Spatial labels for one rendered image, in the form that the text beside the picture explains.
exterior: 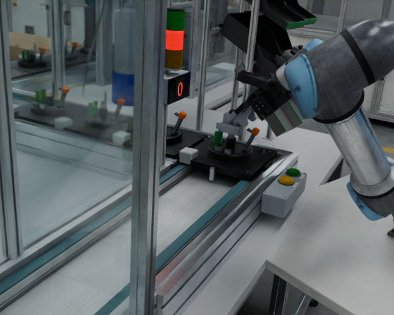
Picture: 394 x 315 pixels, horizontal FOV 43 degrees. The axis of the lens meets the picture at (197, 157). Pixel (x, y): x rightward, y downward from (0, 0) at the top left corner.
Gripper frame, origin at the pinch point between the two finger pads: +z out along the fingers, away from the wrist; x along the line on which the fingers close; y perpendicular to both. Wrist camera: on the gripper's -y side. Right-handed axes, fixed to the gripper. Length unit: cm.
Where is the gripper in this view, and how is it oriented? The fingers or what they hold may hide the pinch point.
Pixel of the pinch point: (231, 116)
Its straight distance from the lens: 156.7
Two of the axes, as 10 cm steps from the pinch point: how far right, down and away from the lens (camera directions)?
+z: -6.4, 5.4, 5.4
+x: 4.5, -3.0, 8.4
